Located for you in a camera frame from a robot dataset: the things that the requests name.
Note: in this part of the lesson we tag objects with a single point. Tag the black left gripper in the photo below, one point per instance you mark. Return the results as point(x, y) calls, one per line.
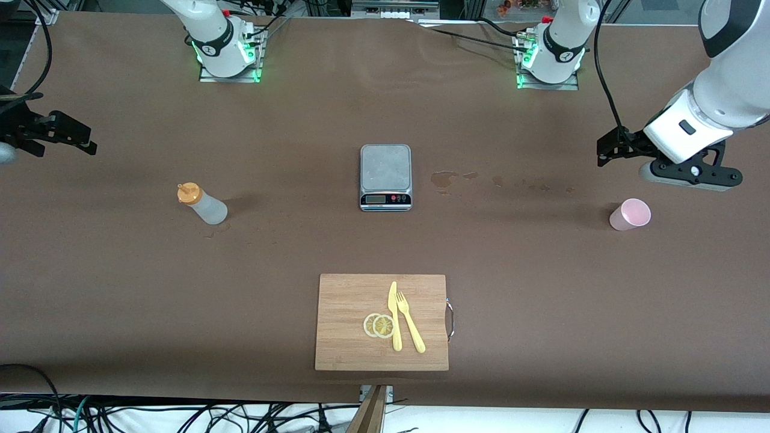
point(633, 145)

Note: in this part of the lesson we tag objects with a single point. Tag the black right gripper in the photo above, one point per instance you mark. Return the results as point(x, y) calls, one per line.
point(17, 122)

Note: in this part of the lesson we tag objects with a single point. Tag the pink plastic cup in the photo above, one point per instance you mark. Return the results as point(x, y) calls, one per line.
point(628, 216)

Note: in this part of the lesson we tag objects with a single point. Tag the sauce bottle with orange cap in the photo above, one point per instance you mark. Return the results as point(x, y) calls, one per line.
point(207, 207)

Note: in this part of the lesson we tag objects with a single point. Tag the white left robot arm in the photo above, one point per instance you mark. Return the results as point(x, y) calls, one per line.
point(740, 90)

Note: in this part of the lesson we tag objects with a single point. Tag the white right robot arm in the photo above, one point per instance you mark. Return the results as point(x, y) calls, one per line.
point(213, 36)

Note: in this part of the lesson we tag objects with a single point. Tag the brown liquid puddle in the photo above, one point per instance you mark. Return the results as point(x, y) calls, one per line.
point(444, 178)

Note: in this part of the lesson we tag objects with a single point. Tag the silver digital kitchen scale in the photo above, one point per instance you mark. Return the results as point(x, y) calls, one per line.
point(385, 165)

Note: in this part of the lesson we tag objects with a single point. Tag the grey power strip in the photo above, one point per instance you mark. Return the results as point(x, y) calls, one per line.
point(394, 12)

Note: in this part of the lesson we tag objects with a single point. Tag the yellow plastic knife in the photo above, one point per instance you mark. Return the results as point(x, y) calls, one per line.
point(393, 300)

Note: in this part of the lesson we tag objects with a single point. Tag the yellow plastic fork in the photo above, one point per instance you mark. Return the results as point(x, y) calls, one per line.
point(411, 328)

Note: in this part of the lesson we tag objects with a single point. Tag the lemon slice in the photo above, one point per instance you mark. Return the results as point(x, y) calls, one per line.
point(367, 325)
point(384, 326)

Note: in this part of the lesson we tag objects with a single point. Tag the wooden cutting board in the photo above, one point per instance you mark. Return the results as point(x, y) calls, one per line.
point(349, 313)

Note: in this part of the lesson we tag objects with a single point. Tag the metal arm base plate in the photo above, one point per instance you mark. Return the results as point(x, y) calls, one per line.
point(565, 87)
point(210, 78)

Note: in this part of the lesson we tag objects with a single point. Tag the aluminium frame profile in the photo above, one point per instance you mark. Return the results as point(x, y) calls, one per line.
point(48, 17)

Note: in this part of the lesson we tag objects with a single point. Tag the small metal bracket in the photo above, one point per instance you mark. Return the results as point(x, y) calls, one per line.
point(390, 394)

